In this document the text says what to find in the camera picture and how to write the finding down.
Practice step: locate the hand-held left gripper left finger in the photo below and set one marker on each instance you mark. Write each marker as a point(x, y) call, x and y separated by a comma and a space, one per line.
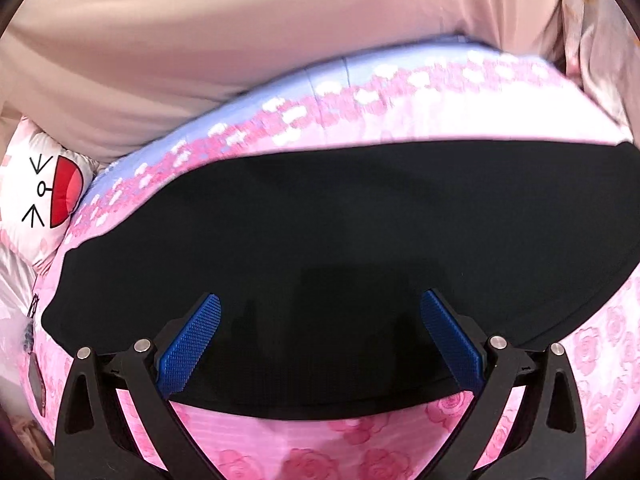
point(192, 340)

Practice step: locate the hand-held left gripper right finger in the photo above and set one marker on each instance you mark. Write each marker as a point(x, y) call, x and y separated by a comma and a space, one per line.
point(450, 340)

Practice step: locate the black pants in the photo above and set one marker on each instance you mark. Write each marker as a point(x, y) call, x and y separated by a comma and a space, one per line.
point(320, 235)

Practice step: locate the dark flat object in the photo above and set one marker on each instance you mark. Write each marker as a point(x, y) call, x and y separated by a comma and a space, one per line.
point(37, 385)

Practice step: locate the cat face pillow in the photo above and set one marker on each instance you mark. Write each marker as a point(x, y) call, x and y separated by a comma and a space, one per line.
point(30, 185)

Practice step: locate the pink floral bedsheet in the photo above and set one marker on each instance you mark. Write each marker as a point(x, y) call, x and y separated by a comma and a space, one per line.
point(400, 107)

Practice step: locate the beige cloth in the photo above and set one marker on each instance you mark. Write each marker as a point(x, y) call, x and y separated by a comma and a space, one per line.
point(200, 35)

